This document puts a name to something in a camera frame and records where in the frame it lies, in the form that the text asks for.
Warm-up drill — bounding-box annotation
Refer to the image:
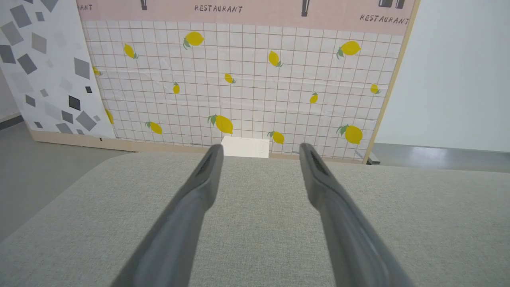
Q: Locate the white block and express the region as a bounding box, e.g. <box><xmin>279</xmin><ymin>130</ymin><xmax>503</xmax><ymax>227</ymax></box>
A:
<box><xmin>220</xmin><ymin>136</ymin><xmax>270</xmax><ymax>159</ymax></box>

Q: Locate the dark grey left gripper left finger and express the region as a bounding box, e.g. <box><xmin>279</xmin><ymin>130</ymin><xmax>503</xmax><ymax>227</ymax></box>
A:
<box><xmin>111</xmin><ymin>144</ymin><xmax>224</xmax><ymax>287</ymax></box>

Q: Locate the grey terrazzo pattern panel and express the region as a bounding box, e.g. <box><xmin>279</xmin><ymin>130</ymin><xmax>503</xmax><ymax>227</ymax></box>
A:
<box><xmin>0</xmin><ymin>0</ymin><xmax>117</xmax><ymax>144</ymax></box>

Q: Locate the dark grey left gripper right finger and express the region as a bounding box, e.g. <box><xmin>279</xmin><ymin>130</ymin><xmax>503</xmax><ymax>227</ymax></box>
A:
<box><xmin>299</xmin><ymin>143</ymin><xmax>416</xmax><ymax>287</ymax></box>

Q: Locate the lemon print grid panel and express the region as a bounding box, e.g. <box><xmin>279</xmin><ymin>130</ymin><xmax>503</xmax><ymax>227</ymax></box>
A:
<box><xmin>76</xmin><ymin>0</ymin><xmax>421</xmax><ymax>165</ymax></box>

